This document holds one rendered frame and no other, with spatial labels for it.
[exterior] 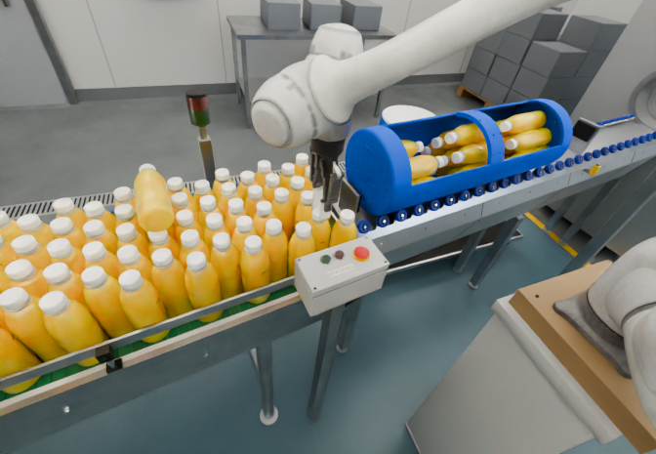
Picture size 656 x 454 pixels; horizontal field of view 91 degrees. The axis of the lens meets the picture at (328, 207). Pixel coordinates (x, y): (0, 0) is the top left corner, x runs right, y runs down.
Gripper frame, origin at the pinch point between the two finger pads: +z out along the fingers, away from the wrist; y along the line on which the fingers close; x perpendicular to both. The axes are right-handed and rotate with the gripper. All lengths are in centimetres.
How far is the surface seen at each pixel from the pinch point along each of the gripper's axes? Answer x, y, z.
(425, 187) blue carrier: -35.1, -1.4, 3.1
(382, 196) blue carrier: -22.8, 3.0, 6.4
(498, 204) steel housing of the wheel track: -85, 0, 26
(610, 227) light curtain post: -165, -19, 51
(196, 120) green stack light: 22, 46, -5
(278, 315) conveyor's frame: 15.8, -10.2, 27.6
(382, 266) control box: -5.7, -21.1, 3.7
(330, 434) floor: -2, -26, 114
